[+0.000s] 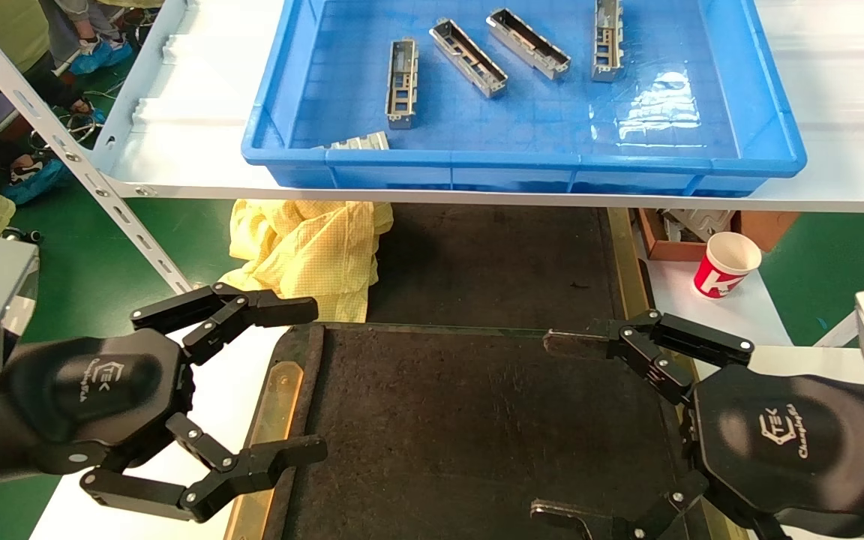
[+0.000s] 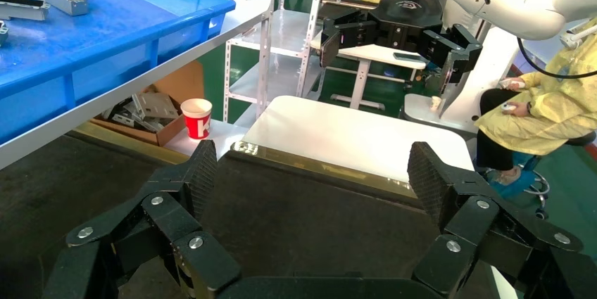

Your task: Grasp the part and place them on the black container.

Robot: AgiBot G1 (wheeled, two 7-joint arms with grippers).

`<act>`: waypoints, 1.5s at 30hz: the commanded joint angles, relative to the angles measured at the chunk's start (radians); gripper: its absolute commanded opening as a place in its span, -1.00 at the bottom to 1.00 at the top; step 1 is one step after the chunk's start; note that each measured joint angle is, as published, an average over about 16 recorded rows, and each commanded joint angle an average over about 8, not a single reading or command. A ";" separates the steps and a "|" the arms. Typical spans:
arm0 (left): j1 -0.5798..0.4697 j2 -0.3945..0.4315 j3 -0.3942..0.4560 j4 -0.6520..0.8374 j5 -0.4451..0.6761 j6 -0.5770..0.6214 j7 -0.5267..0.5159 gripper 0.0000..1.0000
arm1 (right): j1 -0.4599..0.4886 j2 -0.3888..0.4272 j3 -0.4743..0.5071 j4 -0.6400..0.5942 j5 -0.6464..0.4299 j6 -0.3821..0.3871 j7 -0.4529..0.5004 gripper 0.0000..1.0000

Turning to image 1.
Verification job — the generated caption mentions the white foam piece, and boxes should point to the white foam piece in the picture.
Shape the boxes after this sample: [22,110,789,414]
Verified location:
[661,210,737,242]

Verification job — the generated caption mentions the black felt tray brass edges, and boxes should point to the black felt tray brass edges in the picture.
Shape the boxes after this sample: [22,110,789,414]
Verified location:
[367,202,654,335]

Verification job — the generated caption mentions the white shelf leg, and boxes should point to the white shelf leg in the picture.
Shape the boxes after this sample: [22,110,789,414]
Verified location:
[813,262,864,349]

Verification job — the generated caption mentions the perforated grey shelf post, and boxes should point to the perforated grey shelf post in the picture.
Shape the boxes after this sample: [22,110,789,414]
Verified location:
[0,0,194,295]

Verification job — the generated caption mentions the blue shoe cover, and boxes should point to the blue shoe cover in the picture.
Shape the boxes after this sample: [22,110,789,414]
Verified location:
[68,37,134,76]
[1,157,73,207]

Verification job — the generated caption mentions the silver metal bracket part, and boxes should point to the silver metal bracket part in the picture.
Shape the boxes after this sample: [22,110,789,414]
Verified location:
[486,8,572,80]
[430,18,509,99]
[322,131,391,152]
[591,0,625,83]
[385,37,419,130]

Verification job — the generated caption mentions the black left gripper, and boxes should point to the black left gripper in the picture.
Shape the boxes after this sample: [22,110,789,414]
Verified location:
[0,328,328,524]

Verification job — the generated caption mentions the black foam mat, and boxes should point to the black foam mat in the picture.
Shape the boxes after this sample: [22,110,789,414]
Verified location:
[223,322,748,540]

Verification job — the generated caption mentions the brown cardboard box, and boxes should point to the brown cardboard box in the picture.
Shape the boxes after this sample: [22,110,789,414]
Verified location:
[634,208,802,262]

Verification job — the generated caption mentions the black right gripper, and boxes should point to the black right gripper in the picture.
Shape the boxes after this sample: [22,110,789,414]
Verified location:
[529,309,864,540]

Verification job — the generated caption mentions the yellow mesh cloth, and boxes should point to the yellow mesh cloth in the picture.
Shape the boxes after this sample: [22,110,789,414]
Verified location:
[220,199,395,323]

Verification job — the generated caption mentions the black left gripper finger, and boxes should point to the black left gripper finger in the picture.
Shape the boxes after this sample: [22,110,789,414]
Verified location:
[130,281,319,367]

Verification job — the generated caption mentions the red white paper cup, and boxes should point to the red white paper cup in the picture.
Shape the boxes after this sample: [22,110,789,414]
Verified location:
[693,231,763,300]

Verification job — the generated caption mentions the chrome office chair base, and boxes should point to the chrome office chair base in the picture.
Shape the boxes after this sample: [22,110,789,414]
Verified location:
[31,105,107,155]

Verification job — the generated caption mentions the blue plastic bin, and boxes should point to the blue plastic bin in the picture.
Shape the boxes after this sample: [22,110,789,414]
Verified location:
[241,0,808,197]

